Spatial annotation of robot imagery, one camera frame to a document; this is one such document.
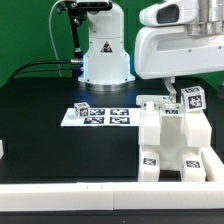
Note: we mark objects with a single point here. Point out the white long chair side front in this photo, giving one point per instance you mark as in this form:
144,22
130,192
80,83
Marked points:
197,129

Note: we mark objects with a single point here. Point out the white chair seat part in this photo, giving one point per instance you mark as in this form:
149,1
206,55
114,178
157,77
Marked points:
161,136

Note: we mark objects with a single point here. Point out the black camera stand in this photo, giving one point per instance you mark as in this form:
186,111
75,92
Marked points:
77,12

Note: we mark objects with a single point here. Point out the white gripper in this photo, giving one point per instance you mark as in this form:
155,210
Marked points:
169,51

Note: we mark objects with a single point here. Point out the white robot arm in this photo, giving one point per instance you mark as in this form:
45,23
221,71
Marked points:
106,63

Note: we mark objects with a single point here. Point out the white part at left edge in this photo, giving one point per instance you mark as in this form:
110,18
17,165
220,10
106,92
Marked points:
1,150

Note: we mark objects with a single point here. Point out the small white tagged cube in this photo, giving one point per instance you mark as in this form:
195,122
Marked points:
193,98

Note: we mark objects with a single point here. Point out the small white tagged block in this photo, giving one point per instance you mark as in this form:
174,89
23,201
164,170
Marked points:
82,109

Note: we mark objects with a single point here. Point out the white chair back panel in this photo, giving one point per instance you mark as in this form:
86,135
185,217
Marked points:
103,117

